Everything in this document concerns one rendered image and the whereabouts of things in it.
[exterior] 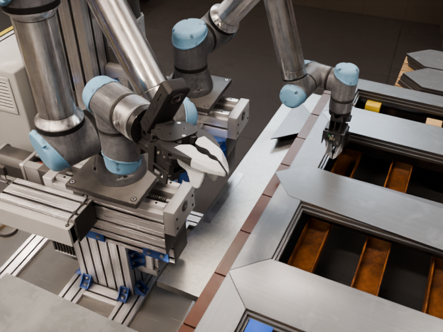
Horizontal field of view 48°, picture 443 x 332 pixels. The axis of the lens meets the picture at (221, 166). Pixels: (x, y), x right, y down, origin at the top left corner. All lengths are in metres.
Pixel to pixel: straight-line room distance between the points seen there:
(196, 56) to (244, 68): 2.48
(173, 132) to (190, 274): 0.86
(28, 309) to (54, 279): 1.16
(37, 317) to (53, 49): 0.56
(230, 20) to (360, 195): 0.72
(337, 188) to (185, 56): 0.66
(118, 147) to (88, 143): 0.28
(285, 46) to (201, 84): 0.38
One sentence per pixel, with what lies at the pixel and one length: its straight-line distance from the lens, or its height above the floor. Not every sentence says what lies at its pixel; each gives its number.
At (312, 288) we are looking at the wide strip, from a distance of 1.37.
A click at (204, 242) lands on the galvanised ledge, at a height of 0.68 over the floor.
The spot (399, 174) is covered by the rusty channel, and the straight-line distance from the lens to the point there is 2.06.
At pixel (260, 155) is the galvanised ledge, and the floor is 0.68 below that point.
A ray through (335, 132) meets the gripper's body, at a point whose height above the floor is 1.00.
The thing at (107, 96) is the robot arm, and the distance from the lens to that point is 0.92.
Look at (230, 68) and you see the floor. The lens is 4.13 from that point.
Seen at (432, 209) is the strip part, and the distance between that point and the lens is 1.69.
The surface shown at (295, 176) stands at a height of 0.85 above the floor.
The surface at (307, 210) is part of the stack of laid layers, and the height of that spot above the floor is 0.83.
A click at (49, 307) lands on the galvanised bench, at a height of 1.05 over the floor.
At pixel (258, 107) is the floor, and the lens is 3.63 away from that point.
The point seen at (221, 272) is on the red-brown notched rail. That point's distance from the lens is 1.42.
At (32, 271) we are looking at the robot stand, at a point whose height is 0.21.
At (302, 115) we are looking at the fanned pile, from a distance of 2.25.
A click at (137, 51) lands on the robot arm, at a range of 1.05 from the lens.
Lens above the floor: 1.93
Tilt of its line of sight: 39 degrees down
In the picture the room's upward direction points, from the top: straight up
